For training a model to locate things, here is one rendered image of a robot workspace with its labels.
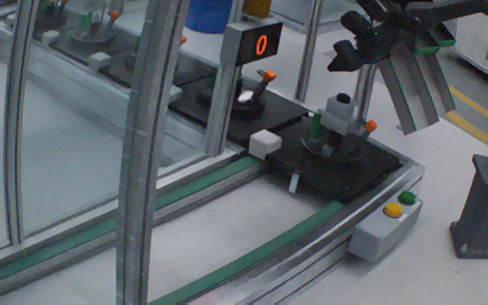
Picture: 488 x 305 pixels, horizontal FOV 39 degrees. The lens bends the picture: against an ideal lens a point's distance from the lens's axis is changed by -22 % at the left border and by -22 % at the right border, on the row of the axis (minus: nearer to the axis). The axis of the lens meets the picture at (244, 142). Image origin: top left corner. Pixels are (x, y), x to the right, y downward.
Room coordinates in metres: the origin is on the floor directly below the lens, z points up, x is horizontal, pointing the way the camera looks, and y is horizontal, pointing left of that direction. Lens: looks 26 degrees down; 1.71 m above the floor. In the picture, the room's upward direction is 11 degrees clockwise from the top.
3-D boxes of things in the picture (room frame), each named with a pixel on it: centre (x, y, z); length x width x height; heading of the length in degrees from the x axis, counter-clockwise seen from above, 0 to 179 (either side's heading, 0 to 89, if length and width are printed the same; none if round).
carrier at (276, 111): (1.68, 0.04, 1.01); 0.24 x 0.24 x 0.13; 58
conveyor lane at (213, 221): (1.30, 0.01, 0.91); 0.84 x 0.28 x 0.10; 148
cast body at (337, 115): (1.55, -0.16, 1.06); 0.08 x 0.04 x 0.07; 58
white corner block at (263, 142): (1.51, -0.04, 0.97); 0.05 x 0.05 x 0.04; 58
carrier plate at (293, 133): (1.54, -0.17, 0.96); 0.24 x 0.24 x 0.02; 58
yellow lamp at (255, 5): (1.44, 0.03, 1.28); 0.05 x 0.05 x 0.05
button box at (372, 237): (1.35, -0.31, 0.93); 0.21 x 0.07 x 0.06; 148
